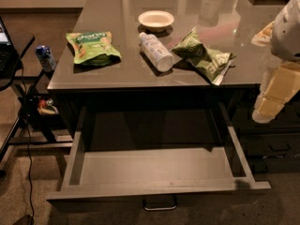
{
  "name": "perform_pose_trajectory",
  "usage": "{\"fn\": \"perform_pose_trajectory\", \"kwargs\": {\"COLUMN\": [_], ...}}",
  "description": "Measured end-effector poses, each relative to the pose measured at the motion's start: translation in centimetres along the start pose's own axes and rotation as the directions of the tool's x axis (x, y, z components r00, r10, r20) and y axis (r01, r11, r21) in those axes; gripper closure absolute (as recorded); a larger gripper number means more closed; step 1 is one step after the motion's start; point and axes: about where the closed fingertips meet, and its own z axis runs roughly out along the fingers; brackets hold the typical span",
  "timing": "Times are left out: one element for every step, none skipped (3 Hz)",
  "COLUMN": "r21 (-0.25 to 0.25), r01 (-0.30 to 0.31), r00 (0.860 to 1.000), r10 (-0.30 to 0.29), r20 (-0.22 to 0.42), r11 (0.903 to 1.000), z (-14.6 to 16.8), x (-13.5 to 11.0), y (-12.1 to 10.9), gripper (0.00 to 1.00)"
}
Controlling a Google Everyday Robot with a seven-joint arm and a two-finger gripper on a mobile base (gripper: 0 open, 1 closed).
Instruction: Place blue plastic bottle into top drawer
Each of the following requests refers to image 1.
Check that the dark drawer cabinet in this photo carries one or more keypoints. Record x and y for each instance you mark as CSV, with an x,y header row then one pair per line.
x,y
269,148

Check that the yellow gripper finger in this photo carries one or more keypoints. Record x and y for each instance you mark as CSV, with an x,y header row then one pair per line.
x,y
266,110

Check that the clear blue plastic bottle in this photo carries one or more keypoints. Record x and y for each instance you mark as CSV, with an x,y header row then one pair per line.
x,y
160,57

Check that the light green snack bag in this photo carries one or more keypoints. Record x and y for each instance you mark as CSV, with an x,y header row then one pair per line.
x,y
93,48

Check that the open grey top drawer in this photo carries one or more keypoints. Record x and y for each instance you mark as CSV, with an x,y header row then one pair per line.
x,y
119,157

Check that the metal drawer handle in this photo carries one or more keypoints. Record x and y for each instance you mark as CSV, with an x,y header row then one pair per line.
x,y
154,203

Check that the black side desk frame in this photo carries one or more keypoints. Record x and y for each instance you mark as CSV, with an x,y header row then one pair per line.
x,y
26,90

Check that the black laptop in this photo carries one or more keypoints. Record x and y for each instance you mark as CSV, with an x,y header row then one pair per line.
x,y
9,58

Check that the blue drink can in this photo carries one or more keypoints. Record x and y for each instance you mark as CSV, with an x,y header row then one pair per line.
x,y
45,57

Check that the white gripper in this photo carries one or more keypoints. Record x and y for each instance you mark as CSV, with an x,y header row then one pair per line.
x,y
286,37

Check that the white paper bowl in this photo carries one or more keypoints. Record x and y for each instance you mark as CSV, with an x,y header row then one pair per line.
x,y
156,20

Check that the small colourful items on shelf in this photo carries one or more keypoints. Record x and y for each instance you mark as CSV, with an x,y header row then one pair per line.
x,y
46,107

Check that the dark green chip bag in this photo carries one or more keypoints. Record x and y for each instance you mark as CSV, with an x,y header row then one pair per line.
x,y
213,64

